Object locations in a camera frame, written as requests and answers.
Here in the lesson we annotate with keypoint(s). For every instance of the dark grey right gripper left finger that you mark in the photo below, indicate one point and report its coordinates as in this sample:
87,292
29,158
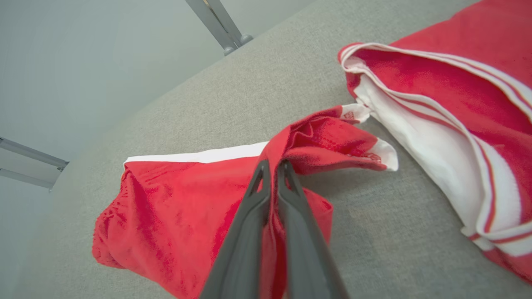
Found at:
241,249

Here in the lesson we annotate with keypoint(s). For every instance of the grey metal cart frame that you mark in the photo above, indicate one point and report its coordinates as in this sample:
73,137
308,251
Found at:
33,155

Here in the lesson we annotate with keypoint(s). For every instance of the red shorts with white trim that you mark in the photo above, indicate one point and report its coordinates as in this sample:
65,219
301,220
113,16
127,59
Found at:
166,216

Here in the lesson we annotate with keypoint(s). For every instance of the red white striped trousers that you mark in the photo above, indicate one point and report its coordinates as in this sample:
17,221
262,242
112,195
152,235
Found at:
449,95

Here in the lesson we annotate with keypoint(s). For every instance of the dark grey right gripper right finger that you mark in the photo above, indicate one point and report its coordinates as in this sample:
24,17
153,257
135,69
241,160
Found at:
305,249

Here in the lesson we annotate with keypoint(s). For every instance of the grey metal post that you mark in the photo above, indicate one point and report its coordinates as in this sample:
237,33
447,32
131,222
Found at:
208,18
228,20

